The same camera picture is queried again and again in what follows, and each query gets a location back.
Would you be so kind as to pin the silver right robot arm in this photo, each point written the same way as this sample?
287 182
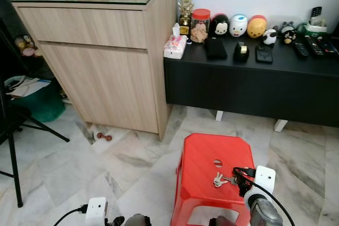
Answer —
265 213

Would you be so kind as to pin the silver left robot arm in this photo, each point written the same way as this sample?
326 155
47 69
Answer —
137 220

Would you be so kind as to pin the silver key bunch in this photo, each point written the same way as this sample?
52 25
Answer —
218 180

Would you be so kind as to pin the red plastic stool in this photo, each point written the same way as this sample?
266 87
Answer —
206 152

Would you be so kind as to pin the white console leg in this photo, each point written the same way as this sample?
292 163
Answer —
219 115
279 125

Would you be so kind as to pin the black low console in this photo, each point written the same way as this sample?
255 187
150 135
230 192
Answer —
249 88

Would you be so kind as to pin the small red dumbbell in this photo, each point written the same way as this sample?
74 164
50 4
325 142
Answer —
104 137

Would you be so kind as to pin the black tape dispenser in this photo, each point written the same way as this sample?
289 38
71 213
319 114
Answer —
241 51

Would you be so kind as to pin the black tripod stand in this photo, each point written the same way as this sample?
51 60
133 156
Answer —
13 146

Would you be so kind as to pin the black remote control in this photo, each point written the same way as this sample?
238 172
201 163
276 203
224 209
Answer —
328 46
314 46
301 48

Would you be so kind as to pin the green bin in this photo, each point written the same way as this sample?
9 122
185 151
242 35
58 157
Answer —
45 104

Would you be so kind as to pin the small white animal figure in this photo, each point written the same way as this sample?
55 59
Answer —
270 36

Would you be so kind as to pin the pink tissue pack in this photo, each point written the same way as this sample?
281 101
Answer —
175 46

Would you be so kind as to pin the black bear figure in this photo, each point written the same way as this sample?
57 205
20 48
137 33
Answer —
287 33

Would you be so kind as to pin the yellow bear plush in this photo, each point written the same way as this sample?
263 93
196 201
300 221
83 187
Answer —
257 26

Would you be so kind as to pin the white duck plush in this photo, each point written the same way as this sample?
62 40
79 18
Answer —
238 25

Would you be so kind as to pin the black mouse plush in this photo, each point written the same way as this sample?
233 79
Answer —
220 25

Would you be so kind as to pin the light wooden cabinet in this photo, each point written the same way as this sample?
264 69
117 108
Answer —
95 72

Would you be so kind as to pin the red-lidded snack jar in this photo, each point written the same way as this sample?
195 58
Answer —
200 25

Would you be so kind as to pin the green desk holder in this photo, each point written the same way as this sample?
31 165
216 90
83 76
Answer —
312 28

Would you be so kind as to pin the white paper stack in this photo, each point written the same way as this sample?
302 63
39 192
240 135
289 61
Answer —
29 86

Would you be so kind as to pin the small gold trophy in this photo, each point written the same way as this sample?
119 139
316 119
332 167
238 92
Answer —
185 11

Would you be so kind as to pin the black keypad handset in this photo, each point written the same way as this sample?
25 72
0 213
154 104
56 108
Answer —
316 12

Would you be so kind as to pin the small doll figurine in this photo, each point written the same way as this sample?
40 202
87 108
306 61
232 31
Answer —
24 43

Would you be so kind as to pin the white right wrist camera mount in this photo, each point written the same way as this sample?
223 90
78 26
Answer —
265 181

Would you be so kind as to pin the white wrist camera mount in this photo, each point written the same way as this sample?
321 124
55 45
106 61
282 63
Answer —
96 211
265 181

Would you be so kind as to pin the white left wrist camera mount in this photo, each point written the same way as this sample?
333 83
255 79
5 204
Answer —
96 211

